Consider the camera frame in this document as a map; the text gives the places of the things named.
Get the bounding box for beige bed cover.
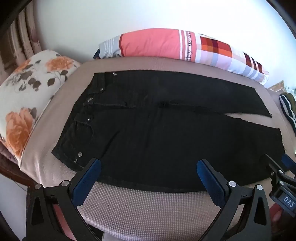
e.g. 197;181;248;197
20;56;296;241

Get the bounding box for patterned curtain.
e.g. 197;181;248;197
0;5;42;78

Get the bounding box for black pants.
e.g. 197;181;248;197
51;70;286;193

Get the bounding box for floral pillow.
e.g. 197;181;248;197
0;49;81;166

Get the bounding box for wooden furniture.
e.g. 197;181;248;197
265;80;285;93

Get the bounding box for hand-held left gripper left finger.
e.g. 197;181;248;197
23;158;102;241

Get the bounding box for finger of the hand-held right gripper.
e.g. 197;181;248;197
281;153;296;173
263;153;285;180

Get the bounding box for pink checkered pillow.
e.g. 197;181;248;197
94;28;270;84

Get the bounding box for dark striped cloth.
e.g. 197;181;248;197
279;92;296;136

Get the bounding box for dark red bed frame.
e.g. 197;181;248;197
0;142;35;189

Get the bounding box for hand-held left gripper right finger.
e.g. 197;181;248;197
196;159;271;241

